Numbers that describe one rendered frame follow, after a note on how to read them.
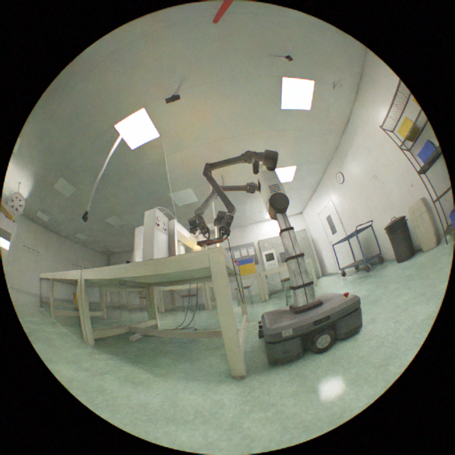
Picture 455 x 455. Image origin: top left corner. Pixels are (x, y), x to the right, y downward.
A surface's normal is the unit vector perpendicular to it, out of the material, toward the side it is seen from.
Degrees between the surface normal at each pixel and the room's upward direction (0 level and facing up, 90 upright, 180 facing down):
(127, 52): 180
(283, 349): 90
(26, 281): 90
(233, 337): 90
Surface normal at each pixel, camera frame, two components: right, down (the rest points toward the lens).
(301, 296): -0.18, -0.36
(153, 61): 0.17, 0.91
